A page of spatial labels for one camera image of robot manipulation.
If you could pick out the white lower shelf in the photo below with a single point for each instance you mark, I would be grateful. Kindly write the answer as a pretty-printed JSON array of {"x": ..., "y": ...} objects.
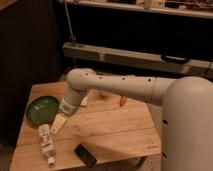
[{"x": 138, "y": 60}]

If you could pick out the black object on shelf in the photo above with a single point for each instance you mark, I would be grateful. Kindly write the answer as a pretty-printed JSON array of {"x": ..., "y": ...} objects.
[{"x": 174, "y": 59}]

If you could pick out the green round plate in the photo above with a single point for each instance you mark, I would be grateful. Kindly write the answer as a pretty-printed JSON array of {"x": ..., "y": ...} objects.
[{"x": 42, "y": 110}]

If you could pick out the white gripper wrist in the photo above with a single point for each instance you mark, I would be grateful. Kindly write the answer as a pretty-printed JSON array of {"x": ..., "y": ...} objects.
[{"x": 68, "y": 107}]

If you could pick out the orange carrot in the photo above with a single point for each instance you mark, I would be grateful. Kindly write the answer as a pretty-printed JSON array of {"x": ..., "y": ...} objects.
[{"x": 123, "y": 100}]

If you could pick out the metal pole stand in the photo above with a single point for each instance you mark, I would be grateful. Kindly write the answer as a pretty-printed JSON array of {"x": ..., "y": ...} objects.
[{"x": 72, "y": 37}]

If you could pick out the white shelf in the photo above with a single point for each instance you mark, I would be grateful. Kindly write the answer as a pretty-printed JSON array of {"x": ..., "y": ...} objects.
[
  {"x": 138, "y": 60},
  {"x": 128, "y": 7}
]

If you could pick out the clear plastic bottle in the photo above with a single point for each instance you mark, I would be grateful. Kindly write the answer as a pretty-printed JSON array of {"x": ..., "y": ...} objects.
[{"x": 46, "y": 143}]

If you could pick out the white upper shelf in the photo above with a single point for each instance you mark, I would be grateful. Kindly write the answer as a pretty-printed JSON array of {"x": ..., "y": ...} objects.
[{"x": 128, "y": 7}]

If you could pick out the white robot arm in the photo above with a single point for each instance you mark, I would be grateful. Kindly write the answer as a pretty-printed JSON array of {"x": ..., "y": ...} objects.
[{"x": 187, "y": 111}]

